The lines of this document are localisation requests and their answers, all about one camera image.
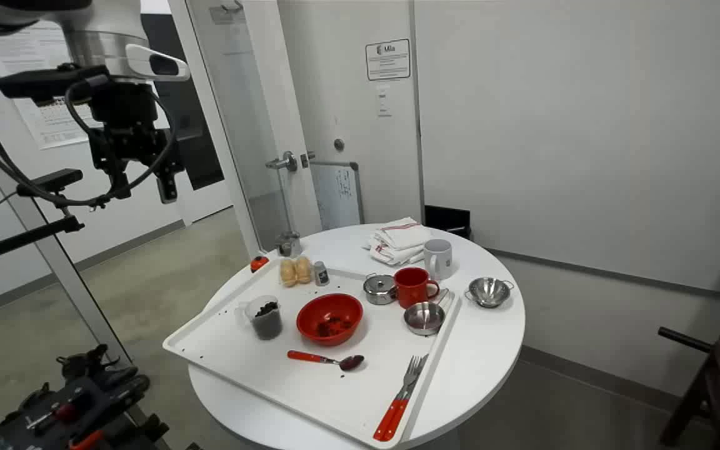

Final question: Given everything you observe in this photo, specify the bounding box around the red bowl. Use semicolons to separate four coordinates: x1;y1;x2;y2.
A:
296;293;364;348

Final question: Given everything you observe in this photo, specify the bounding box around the white door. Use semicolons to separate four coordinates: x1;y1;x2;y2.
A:
276;0;424;227

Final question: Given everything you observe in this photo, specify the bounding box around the small steel pot with lid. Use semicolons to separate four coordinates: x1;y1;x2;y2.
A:
362;272;399;306

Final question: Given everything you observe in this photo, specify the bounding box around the glass door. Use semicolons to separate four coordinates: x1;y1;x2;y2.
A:
169;0;324;258

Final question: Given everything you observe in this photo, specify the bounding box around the red handled spoon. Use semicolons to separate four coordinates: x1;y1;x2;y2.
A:
287;349;366;373

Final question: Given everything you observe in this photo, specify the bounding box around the red mug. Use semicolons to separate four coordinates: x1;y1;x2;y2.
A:
394;267;441;310

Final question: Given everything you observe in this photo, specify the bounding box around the heap of black clamps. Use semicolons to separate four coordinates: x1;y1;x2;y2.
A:
0;343;171;450

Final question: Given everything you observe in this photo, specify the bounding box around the dark window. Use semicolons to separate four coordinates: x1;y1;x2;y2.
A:
141;12;226;192

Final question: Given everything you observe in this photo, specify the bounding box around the wall poster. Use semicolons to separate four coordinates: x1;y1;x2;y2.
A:
0;21;98;151

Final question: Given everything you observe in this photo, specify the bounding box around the black box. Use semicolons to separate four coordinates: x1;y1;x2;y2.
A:
424;204;473;241

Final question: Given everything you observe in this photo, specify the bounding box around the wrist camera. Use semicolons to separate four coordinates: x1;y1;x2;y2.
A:
0;64;112;106

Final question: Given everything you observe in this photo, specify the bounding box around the white plastic tray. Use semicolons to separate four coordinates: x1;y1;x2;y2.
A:
162;266;463;450

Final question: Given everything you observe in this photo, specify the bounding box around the small whiteboard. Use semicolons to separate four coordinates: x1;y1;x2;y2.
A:
309;161;365;231

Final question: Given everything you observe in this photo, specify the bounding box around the red handled fork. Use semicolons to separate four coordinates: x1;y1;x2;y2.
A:
382;354;430;443
372;355;424;442

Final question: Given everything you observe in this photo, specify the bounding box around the small steel bowl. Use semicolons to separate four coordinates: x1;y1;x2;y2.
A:
403;302;447;337

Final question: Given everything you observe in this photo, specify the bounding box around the framed door sign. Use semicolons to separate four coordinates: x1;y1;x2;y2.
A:
365;39;412;82

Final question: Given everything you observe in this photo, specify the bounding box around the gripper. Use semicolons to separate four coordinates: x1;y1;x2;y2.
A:
87;82;185;205

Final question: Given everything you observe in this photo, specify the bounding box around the silver door handle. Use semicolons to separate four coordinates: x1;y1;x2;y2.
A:
265;151;299;173

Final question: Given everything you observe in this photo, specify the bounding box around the clear jug with dark contents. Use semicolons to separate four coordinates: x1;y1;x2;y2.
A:
236;295;284;342

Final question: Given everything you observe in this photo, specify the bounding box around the dark wooden chair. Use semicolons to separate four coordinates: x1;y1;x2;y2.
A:
656;242;720;450

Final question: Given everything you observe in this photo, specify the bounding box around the small steel colander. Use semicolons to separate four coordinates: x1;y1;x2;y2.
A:
464;277;516;309

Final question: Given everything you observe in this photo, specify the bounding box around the grey metal fitting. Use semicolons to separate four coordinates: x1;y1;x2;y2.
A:
276;231;304;259

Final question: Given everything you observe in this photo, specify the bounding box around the stack of white folded towels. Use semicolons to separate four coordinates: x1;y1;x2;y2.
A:
369;217;434;268

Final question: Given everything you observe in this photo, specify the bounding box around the white mug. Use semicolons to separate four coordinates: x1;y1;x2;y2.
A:
423;239;454;281

